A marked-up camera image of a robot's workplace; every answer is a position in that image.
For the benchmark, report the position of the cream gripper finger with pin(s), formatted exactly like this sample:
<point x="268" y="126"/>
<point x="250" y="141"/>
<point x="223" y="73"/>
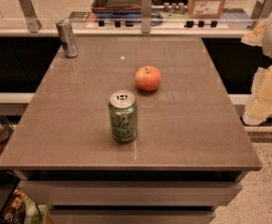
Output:
<point x="254" y="38"/>
<point x="259" y="105"/>

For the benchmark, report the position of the green LaCroix can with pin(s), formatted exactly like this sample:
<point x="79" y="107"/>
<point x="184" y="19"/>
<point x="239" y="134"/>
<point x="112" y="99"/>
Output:
<point x="122" y="108"/>

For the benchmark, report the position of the silver blue Red Bull can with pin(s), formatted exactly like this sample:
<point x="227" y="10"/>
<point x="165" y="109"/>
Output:
<point x="67" y="37"/>

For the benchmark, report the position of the brown cardboard box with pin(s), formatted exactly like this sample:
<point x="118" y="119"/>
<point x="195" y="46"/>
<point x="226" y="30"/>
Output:
<point x="205" y="9"/>

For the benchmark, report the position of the red apple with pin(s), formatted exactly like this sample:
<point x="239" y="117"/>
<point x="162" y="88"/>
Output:
<point x="148" y="78"/>

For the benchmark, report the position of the snack bag on floor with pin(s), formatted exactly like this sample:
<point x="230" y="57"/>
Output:
<point x="21" y="209"/>

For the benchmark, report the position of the middle metal glass bracket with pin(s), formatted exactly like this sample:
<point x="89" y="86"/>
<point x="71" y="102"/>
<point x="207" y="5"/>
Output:
<point x="145" y="16"/>

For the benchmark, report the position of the left metal glass bracket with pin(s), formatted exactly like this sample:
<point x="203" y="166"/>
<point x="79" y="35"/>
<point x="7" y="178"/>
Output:
<point x="32" y="21"/>

